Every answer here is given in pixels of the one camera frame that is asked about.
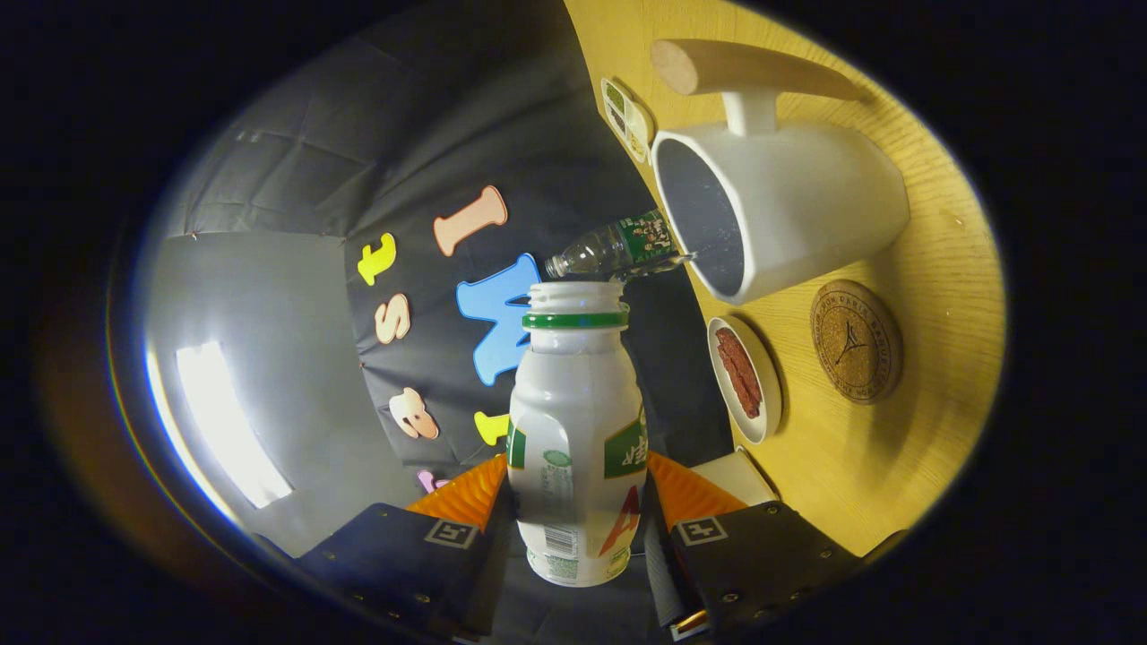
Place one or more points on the white juice bottle green label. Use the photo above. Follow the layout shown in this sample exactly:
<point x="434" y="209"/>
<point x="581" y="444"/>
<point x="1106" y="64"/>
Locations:
<point x="573" y="403"/>

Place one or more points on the pile of green beans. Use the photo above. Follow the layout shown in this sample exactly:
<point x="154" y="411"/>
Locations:
<point x="615" y="97"/>

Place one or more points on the wooden table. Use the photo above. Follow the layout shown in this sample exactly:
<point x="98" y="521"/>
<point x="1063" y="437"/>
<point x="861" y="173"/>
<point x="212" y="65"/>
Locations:
<point x="851" y="466"/>

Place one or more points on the cream white toaster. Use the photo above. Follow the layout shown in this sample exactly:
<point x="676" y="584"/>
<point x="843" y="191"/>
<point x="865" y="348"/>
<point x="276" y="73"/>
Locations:
<point x="735" y="479"/>

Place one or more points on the clear plastic water bottle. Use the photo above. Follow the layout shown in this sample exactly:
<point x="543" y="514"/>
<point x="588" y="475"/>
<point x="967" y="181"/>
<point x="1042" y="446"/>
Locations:
<point x="618" y="246"/>

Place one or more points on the round shallow plate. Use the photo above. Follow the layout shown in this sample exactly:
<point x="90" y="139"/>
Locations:
<point x="769" y="385"/>

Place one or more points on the white divided tray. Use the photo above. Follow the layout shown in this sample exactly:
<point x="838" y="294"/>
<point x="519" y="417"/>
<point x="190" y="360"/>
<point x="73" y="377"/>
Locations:
<point x="638" y="125"/>

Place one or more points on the red meat strips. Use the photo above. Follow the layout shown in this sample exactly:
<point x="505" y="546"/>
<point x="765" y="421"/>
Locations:
<point x="739" y="372"/>

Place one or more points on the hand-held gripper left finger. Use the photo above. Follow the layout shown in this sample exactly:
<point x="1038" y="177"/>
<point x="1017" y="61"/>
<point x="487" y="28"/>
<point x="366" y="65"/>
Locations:
<point x="488" y="582"/>

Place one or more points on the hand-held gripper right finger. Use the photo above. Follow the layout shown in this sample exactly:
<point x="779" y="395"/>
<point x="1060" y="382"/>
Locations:
<point x="665" y="578"/>

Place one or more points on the round cork coaster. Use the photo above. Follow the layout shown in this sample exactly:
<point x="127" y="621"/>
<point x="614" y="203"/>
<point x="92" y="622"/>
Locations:
<point x="856" y="340"/>

